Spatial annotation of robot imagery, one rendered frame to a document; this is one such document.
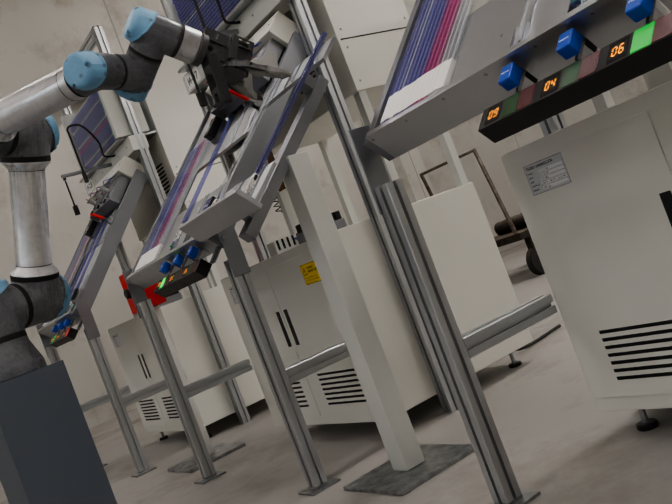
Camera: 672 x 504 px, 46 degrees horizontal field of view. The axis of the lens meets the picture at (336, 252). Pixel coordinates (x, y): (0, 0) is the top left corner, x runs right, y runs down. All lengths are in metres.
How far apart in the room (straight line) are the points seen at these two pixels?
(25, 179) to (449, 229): 1.26
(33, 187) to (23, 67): 4.98
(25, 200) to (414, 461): 1.13
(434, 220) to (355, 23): 0.66
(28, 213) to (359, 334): 0.85
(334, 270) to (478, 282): 0.79
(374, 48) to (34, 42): 4.86
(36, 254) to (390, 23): 1.33
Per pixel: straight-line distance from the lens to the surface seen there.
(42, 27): 7.23
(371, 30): 2.61
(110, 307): 6.61
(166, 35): 1.76
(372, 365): 1.91
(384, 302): 2.33
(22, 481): 1.95
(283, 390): 2.09
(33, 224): 2.06
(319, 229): 1.89
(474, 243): 2.59
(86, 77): 1.67
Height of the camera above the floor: 0.54
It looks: level
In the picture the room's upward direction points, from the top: 21 degrees counter-clockwise
